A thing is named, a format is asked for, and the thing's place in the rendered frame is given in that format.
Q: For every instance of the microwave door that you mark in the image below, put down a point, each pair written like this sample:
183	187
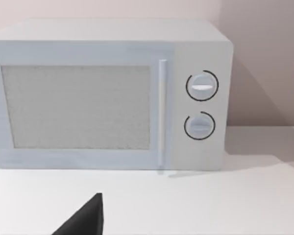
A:
76	106

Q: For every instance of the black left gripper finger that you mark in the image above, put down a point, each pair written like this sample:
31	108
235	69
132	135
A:
89	216

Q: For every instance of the plain pale microwave knob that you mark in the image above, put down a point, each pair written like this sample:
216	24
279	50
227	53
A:
200	126

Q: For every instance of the pale microwave oven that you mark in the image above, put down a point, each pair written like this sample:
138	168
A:
201	44

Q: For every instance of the microwave knob with white bar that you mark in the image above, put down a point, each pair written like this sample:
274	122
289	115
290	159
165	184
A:
202	85

